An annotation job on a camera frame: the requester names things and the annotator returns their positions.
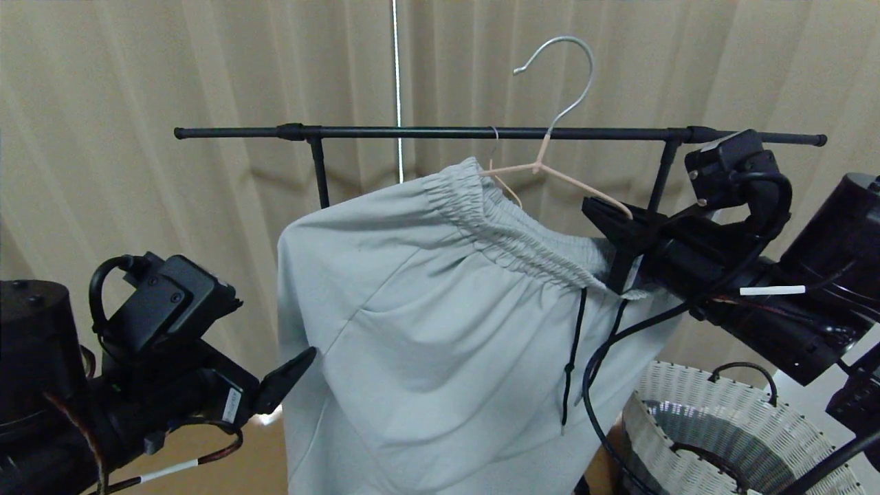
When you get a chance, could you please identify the pink clothes hanger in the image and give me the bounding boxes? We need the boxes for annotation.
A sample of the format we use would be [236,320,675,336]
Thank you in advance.
[487,126,523,209]
[481,36,635,221]

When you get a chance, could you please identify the pale grey shorts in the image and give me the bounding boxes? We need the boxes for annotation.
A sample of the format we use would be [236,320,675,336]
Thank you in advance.
[276,157,685,495]

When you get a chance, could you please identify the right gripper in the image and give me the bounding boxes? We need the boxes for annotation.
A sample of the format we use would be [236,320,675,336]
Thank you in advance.
[582,197,764,303]

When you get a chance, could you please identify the white laundry basket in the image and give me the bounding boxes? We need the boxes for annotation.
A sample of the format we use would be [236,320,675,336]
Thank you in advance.
[621,360,866,495]

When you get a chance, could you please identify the black clothes rack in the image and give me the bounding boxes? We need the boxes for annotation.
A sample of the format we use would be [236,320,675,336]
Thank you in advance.
[173,122,828,214]

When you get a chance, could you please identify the black cable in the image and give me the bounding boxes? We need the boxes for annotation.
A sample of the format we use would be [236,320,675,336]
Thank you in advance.
[582,258,880,495]

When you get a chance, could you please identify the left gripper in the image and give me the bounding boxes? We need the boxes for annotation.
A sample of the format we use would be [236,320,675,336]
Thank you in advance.
[103,340,318,454]

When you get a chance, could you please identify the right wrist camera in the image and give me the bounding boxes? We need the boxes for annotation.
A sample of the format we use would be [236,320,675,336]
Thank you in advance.
[685,129,793,238]

